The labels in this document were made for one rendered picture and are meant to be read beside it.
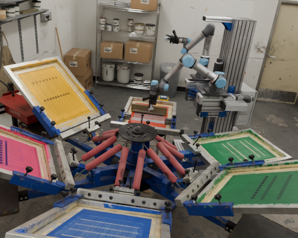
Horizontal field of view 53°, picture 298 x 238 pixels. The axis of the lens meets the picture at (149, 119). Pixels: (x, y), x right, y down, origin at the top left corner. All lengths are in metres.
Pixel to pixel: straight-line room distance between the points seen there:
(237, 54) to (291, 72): 3.74
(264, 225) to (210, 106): 1.63
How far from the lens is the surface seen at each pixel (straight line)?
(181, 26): 6.59
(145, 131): 2.31
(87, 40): 6.98
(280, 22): 6.91
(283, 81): 7.26
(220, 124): 3.88
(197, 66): 3.19
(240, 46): 3.58
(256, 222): 2.28
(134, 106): 3.40
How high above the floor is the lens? 2.42
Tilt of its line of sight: 26 degrees down
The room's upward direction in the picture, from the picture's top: 6 degrees clockwise
